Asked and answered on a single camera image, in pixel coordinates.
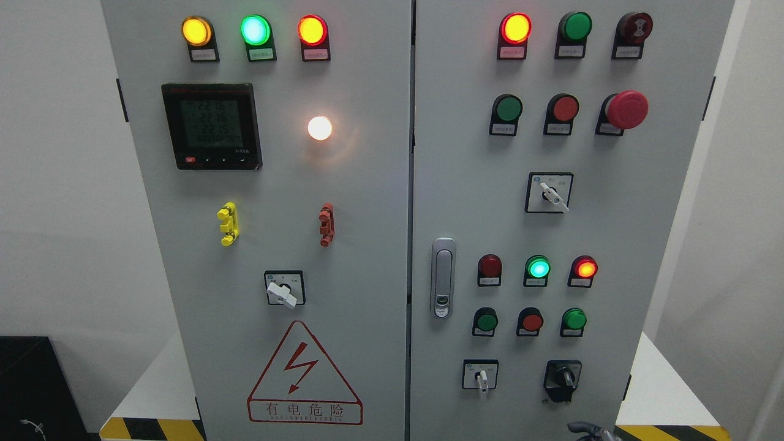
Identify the white glowing indicator light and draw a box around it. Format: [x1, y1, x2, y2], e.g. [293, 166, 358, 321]
[306, 115, 333, 141]

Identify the red push button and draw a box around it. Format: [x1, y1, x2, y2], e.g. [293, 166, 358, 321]
[516, 307, 544, 337]
[543, 93, 579, 136]

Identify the white platform with hazard stripes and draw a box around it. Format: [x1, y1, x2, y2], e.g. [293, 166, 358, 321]
[100, 334, 731, 440]

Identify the white-handled selector switch bottom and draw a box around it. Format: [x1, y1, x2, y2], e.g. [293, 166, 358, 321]
[461, 358, 499, 400]

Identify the lit green indicator lower middle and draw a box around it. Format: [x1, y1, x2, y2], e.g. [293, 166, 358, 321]
[523, 255, 551, 287]

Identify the dark red indicator lower left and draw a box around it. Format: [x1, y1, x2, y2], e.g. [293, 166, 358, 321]
[478, 254, 502, 287]

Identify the red electrical hazard warning sticker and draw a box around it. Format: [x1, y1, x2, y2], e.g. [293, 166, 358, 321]
[247, 320, 363, 425]

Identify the grey left cabinet door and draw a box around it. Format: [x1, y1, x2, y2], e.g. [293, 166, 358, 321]
[102, 1, 412, 440]

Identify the red push button lower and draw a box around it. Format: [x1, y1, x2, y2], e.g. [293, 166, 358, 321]
[516, 307, 544, 337]

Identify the dark red buzzer alarm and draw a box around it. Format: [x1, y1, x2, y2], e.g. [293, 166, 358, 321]
[611, 12, 653, 59]

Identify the white-handled selector switch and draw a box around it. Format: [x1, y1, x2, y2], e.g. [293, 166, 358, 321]
[461, 358, 499, 400]
[526, 172, 574, 213]

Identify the red test terminal block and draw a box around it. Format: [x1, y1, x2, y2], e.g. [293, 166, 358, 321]
[318, 203, 336, 247]

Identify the green push button lower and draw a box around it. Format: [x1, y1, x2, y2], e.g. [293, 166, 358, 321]
[472, 307, 499, 337]

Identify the green illuminated button lower right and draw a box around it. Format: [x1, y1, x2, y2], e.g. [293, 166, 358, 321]
[560, 307, 587, 337]

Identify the grey cabinet door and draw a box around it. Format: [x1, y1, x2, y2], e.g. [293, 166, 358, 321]
[410, 1, 734, 440]
[102, 1, 412, 440]

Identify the green push button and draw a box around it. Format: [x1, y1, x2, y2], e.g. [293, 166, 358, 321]
[488, 93, 523, 137]
[472, 307, 499, 337]

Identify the silver cabinet door handle lock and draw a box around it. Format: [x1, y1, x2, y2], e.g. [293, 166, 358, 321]
[431, 238, 456, 319]

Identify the lit red indicator top right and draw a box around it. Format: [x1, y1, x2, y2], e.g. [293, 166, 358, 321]
[497, 12, 532, 61]

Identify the red push button upper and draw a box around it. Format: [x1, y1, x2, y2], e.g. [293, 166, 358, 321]
[543, 93, 579, 136]

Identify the green push button upper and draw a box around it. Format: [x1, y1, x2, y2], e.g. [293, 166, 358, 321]
[488, 93, 523, 137]

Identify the yellow test terminal block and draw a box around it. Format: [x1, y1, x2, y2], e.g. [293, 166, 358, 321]
[216, 202, 240, 247]

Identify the green indicator top right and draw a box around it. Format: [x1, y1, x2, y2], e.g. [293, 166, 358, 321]
[554, 11, 593, 59]

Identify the green indicator light top left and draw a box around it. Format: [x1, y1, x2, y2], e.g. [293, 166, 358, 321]
[240, 14, 277, 62]

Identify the grey right cabinet door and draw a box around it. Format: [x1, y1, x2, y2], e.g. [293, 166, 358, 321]
[410, 1, 734, 440]

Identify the yellow indicator light top left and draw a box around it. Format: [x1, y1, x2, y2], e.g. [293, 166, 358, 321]
[180, 16, 219, 62]

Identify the white-handled selector switch left door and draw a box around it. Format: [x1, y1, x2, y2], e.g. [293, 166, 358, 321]
[263, 270, 306, 309]

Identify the white-handled selector switch upper right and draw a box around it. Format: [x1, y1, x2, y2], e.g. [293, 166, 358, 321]
[526, 172, 574, 213]

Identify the black box lower left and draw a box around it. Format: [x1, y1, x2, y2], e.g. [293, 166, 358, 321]
[1, 337, 89, 440]

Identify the black digital power meter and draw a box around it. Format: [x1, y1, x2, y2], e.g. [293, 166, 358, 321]
[160, 83, 263, 170]

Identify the red emergency stop mushroom button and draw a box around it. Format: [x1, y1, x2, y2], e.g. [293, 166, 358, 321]
[595, 90, 649, 137]

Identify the black rotary knob switch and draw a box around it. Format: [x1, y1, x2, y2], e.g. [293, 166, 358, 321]
[543, 360, 582, 404]

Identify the grey gloved robotic hand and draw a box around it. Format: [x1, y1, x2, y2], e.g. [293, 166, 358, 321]
[567, 421, 622, 441]

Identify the red indicator lower right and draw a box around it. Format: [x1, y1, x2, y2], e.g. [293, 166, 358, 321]
[567, 255, 598, 288]

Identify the red-orange indicator light top left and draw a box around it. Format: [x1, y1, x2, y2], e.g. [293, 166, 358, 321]
[297, 14, 331, 62]

